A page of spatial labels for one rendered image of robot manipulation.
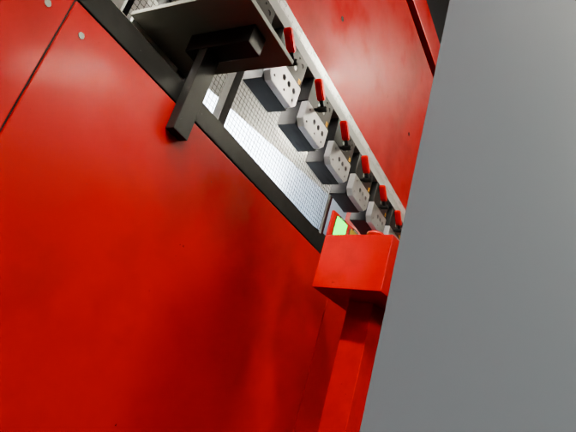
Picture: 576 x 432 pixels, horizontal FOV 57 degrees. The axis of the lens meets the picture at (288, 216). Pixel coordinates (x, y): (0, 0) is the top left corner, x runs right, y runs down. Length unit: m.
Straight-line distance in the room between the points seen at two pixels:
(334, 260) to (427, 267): 0.77
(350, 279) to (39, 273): 0.57
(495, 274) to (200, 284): 0.76
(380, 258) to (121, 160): 0.52
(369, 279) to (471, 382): 0.75
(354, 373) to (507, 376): 0.79
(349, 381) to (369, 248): 0.26
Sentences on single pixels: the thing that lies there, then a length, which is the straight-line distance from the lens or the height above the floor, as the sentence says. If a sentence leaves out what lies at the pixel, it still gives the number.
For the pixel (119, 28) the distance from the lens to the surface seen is 0.90.
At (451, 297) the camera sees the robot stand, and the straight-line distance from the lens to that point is 0.33.
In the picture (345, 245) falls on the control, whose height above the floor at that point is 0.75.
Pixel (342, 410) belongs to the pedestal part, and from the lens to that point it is 1.08.
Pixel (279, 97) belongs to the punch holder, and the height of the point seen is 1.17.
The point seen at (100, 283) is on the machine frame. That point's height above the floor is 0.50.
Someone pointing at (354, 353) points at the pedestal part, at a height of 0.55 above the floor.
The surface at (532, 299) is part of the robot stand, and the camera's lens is 0.31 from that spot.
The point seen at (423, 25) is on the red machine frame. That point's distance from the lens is 2.60.
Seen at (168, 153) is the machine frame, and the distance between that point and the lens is 0.94.
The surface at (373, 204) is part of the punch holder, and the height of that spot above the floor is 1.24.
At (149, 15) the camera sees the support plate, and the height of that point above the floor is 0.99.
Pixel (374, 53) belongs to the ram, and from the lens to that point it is 2.07.
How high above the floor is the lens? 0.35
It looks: 22 degrees up
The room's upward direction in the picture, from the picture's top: 17 degrees clockwise
